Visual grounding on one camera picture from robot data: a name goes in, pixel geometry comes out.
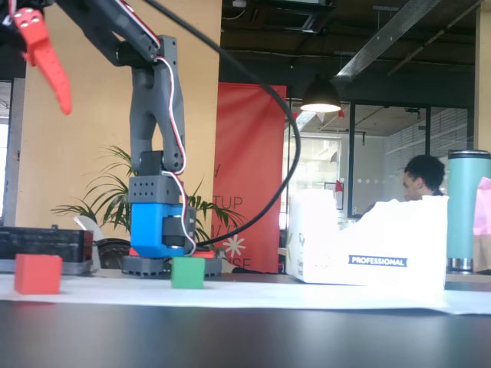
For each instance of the grey robot arm blue base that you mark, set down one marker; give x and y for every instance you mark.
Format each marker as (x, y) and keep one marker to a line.
(157, 115)

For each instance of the white cardboard box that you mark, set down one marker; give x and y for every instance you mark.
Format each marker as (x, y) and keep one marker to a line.
(383, 237)

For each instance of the dark-haired person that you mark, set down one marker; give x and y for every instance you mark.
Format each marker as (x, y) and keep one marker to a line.
(424, 176)

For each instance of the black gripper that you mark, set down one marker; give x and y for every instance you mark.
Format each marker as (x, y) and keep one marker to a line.
(35, 34)

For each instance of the brown kraft paper bag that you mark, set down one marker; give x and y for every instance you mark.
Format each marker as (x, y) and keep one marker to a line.
(482, 253)

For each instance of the green cube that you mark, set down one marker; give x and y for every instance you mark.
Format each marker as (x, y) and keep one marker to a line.
(187, 273)

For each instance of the pink tissue paper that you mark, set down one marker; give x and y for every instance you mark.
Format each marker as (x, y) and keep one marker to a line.
(484, 211)

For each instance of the black pendant lamp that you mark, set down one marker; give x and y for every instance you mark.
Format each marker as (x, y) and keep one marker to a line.
(320, 97)

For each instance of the black steel ceiling beam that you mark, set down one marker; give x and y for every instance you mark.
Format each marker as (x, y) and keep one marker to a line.
(395, 38)

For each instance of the teal thermos bottle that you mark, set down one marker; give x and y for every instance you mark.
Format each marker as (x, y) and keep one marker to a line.
(462, 207)

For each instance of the black electronics case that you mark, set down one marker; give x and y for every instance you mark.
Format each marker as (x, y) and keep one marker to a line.
(42, 241)

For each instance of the white paper sheet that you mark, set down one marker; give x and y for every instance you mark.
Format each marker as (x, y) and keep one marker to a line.
(268, 295)

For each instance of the red cube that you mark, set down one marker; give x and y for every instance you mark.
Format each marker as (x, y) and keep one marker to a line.
(38, 274)

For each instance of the green palm plant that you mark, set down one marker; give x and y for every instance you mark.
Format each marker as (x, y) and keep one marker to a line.
(107, 199)

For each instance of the red banner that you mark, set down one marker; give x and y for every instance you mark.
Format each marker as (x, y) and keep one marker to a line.
(249, 153)

